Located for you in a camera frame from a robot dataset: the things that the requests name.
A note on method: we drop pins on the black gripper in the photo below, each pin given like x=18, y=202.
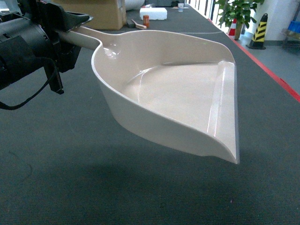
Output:
x=52, y=17

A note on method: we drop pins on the beige plastic dustpan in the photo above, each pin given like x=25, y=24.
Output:
x=172, y=89

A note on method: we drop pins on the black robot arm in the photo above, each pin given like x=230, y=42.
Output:
x=29, y=41

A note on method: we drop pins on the large cardboard box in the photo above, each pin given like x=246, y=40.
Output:
x=107, y=14

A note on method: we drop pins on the wooden hand brush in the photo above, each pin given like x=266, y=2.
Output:
x=139, y=26

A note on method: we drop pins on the orange cylindrical can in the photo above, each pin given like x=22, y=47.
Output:
x=146, y=21

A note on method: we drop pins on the white foam block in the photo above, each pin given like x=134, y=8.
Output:
x=154, y=13

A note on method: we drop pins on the white paper cup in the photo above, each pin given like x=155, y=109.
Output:
x=180, y=7

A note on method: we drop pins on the red white traffic cone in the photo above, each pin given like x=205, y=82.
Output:
x=232, y=29

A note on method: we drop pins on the green potted plant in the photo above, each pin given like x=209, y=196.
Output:
x=240, y=10

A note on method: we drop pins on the yellow black striped bollard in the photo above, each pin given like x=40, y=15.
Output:
x=257, y=41

